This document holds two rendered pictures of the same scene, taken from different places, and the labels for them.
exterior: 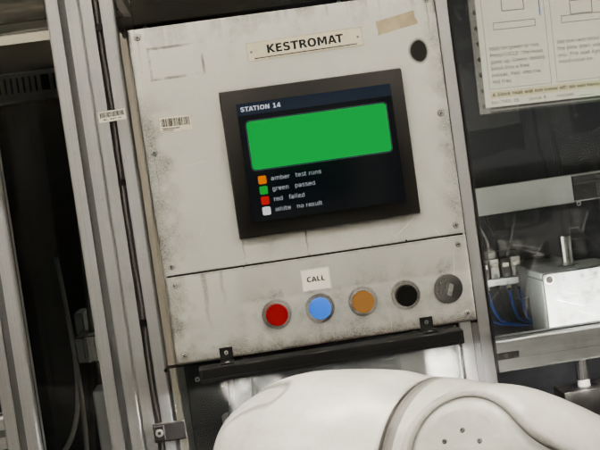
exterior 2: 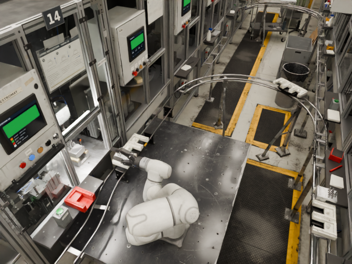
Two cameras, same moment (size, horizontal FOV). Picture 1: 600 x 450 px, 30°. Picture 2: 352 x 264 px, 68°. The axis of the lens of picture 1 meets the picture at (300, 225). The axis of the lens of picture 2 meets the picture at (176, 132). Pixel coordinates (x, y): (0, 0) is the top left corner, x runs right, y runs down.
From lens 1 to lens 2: 106 cm
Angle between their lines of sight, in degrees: 69
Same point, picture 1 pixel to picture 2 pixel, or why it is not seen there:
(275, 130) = (11, 125)
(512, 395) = (192, 204)
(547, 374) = not seen: hidden behind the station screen
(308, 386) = (151, 213)
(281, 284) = (21, 157)
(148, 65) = not seen: outside the picture
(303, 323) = (28, 163)
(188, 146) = not seen: outside the picture
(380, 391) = (166, 209)
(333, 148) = (26, 121)
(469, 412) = (192, 211)
